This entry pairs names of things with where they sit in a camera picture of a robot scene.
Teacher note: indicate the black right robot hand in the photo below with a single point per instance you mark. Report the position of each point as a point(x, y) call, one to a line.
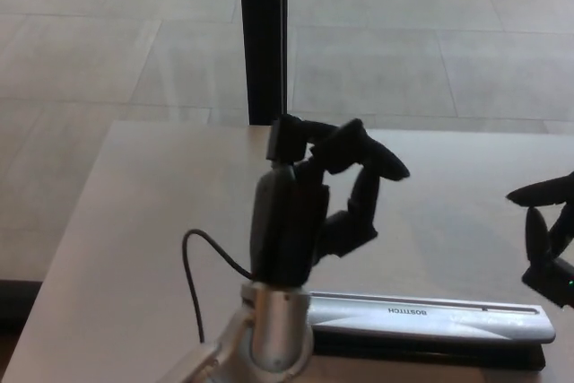
point(545, 221)

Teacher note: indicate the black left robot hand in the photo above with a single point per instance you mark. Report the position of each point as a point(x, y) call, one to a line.
point(287, 221)

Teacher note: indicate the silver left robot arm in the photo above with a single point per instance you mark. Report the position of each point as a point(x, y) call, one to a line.
point(264, 338)

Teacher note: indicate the silver Bostitch hole punch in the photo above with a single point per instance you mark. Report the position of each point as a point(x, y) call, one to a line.
point(426, 324)

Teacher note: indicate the black vertical window frame post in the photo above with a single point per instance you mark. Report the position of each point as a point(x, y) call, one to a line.
point(263, 37)

